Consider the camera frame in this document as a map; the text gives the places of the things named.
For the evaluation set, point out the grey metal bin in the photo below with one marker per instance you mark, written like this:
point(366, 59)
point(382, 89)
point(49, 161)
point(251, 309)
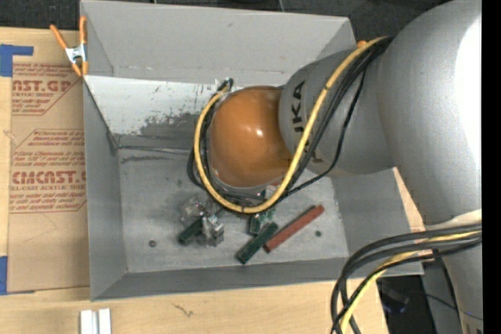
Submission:
point(156, 43)

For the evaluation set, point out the red-brown flat block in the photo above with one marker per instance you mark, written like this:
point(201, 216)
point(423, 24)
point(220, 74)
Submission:
point(294, 228)

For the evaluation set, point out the dark green flat block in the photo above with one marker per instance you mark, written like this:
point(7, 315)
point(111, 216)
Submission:
point(190, 232)
point(256, 243)

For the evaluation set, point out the brown cardboard board, red print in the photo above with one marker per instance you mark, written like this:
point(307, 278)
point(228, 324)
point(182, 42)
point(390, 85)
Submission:
point(47, 238)

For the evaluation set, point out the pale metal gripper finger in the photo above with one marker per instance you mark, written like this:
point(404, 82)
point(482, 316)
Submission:
point(213, 230)
point(193, 209)

